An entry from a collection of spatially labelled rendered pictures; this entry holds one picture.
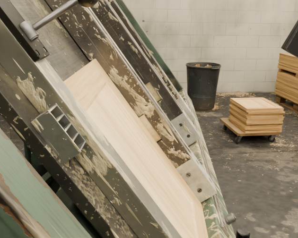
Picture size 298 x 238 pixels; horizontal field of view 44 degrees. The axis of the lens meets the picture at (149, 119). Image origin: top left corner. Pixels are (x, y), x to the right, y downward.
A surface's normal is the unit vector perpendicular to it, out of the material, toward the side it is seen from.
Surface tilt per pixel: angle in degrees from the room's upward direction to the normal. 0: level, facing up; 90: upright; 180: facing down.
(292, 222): 0
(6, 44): 90
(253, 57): 90
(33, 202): 54
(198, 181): 90
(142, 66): 90
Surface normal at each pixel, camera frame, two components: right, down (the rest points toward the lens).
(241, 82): 0.15, 0.29
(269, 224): 0.02, -0.96
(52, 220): 0.82, -0.54
